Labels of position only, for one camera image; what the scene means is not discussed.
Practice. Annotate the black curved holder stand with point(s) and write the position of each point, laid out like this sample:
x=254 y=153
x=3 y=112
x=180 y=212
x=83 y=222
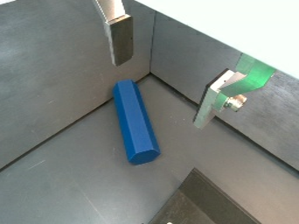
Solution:
x=200 y=203

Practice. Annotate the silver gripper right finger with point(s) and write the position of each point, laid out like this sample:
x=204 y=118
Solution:
x=224 y=92

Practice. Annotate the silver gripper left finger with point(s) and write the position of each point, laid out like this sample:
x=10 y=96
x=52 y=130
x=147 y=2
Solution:
x=119 y=29

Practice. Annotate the blue hexagon prism block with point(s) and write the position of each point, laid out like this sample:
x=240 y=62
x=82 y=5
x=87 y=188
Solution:
x=142 y=147

